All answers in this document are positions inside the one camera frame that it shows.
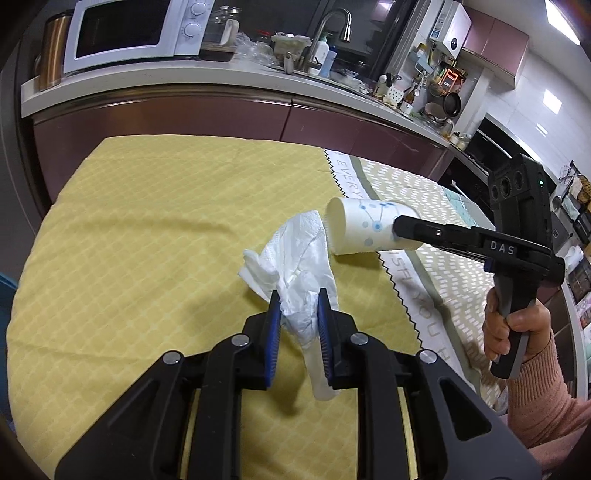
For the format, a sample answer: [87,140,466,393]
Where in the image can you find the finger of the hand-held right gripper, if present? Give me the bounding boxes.
[392,215,485,254]

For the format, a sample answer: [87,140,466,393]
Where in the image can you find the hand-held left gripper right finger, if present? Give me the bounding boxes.
[317,288,541,480]

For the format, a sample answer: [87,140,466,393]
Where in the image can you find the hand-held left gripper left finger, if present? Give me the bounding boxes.
[54,290,283,480]

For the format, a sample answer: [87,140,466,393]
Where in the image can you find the blue dotted paper cup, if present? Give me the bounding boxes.
[325,198,423,257]

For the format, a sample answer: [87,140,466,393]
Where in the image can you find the white tissue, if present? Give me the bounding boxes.
[238,210,340,401]

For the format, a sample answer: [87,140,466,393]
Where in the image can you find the person's right hand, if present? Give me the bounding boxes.
[481,291,553,370]

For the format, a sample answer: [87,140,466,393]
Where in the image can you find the black oven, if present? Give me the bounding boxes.
[438,115,513,204]

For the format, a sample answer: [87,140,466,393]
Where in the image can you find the black storage shelf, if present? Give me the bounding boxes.
[547,159,591,333]

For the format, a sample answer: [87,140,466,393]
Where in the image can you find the orange hanging rack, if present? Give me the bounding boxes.
[438,67,465,93]

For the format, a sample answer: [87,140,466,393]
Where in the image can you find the yellow tablecloth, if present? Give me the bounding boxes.
[7,136,426,480]

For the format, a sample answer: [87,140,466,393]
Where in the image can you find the white water heater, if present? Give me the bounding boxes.
[427,0,472,58]

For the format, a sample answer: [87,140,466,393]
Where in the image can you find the white pump bottle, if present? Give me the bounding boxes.
[308,32,331,77]

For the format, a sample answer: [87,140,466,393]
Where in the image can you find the dark window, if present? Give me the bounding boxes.
[300,0,430,79]

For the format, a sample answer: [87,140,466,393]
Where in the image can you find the plastic-covered food container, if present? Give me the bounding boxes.
[271,32,310,61]

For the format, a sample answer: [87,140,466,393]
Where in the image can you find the steel kitchen faucet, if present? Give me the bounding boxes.
[295,8,352,72]

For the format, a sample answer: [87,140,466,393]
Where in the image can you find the kitchen counter with maroon cabinets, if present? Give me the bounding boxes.
[21,60,455,195]

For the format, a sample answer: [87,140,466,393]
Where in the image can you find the clear plastic bags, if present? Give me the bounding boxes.
[235,34,278,65]

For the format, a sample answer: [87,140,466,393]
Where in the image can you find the glass pitcher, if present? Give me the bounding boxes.
[203,6,243,47]

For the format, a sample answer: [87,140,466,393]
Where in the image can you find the white microwave oven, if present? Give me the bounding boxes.
[62,0,215,75]

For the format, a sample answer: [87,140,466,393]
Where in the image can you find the copper thermos mug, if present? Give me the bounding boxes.
[34,11,75,90]

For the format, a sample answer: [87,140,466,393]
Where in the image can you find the pink wall cabinet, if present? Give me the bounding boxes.
[462,9,529,90]

